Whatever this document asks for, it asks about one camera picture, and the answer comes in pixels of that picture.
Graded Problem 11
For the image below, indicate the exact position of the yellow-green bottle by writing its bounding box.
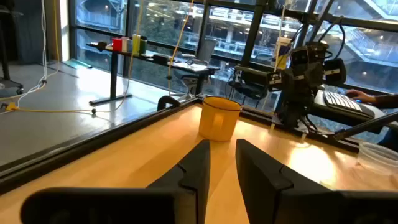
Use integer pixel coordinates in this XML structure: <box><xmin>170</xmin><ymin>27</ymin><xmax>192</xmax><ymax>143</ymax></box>
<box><xmin>132</xmin><ymin>34</ymin><xmax>142</xmax><ymax>56</ymax></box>

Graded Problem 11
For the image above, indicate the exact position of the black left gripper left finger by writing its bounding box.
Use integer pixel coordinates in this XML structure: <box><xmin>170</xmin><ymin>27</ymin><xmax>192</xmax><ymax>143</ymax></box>
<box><xmin>146</xmin><ymin>139</ymin><xmax>211</xmax><ymax>224</ymax></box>

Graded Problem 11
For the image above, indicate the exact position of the person's forearm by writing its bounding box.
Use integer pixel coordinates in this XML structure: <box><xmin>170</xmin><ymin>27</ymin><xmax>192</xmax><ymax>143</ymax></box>
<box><xmin>373</xmin><ymin>93</ymin><xmax>398</xmax><ymax>109</ymax></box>

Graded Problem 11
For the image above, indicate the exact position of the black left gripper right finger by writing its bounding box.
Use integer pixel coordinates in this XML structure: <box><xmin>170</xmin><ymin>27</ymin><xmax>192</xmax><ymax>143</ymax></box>
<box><xmin>235</xmin><ymin>138</ymin><xmax>340</xmax><ymax>224</ymax></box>

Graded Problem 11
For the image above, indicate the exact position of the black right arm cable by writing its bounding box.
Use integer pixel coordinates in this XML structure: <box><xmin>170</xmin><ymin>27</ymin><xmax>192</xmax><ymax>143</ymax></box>
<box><xmin>317</xmin><ymin>15</ymin><xmax>346</xmax><ymax>62</ymax></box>

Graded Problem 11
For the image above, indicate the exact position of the person's hand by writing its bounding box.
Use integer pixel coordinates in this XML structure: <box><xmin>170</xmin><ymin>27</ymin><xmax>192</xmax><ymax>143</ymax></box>
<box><xmin>345</xmin><ymin>88</ymin><xmax>377</xmax><ymax>104</ymax></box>

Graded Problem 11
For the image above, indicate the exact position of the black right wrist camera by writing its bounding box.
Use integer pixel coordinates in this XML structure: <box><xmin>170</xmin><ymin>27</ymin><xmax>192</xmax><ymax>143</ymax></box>
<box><xmin>289</xmin><ymin>41</ymin><xmax>330</xmax><ymax>68</ymax></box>

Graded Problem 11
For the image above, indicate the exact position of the yellow ceramic mug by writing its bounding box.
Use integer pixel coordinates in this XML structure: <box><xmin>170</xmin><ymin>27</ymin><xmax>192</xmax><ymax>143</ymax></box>
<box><xmin>198</xmin><ymin>96</ymin><xmax>243</xmax><ymax>142</ymax></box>

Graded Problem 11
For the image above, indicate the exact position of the grey office chair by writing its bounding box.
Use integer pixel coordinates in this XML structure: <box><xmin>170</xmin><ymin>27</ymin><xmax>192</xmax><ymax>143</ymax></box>
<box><xmin>182</xmin><ymin>38</ymin><xmax>218</xmax><ymax>96</ymax></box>

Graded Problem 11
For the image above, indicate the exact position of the white yellow container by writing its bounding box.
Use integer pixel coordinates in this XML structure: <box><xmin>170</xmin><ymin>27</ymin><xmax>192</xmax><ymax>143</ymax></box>
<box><xmin>274</xmin><ymin>36</ymin><xmax>293</xmax><ymax>71</ymax></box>

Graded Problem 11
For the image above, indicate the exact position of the thin white hanging cable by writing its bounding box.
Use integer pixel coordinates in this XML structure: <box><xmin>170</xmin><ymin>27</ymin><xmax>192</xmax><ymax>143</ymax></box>
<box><xmin>15</xmin><ymin>0</ymin><xmax>50</xmax><ymax>108</ymax></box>

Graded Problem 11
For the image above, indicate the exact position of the clear round plastic container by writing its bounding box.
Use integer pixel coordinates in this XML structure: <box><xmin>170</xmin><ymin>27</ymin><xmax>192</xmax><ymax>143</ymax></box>
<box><xmin>356</xmin><ymin>141</ymin><xmax>398</xmax><ymax>177</ymax></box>

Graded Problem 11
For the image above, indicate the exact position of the black frame clamp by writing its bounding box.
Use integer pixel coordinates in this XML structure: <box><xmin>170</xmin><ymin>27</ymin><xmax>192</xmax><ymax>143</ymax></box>
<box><xmin>157</xmin><ymin>95</ymin><xmax>182</xmax><ymax>111</ymax></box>

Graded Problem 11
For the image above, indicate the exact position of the computer keyboard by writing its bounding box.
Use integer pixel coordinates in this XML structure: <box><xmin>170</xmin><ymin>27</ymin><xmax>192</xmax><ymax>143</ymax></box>
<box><xmin>312</xmin><ymin>89</ymin><xmax>386</xmax><ymax>126</ymax></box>

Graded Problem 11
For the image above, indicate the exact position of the black office chair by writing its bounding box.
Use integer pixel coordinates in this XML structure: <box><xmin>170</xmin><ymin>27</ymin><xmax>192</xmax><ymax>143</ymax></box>
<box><xmin>228</xmin><ymin>65</ymin><xmax>272</xmax><ymax>101</ymax></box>

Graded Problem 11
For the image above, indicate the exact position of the yellow cable with yellow plug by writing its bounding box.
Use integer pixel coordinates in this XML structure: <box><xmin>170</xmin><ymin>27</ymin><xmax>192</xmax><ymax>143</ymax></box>
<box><xmin>167</xmin><ymin>0</ymin><xmax>195</xmax><ymax>96</ymax></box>

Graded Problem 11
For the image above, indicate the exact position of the black rolling stand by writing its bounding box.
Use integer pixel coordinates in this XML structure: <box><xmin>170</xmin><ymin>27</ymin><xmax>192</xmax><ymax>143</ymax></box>
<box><xmin>0</xmin><ymin>0</ymin><xmax>25</xmax><ymax>96</ymax></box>

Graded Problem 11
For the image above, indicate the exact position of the black standing desk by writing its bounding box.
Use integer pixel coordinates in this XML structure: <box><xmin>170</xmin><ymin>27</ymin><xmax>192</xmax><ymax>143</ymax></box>
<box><xmin>86</xmin><ymin>42</ymin><xmax>220</xmax><ymax>106</ymax></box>

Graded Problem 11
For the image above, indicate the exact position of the dark green tumbler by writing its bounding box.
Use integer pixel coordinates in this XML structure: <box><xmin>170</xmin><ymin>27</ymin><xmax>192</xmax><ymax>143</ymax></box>
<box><xmin>139</xmin><ymin>35</ymin><xmax>148</xmax><ymax>55</ymax></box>

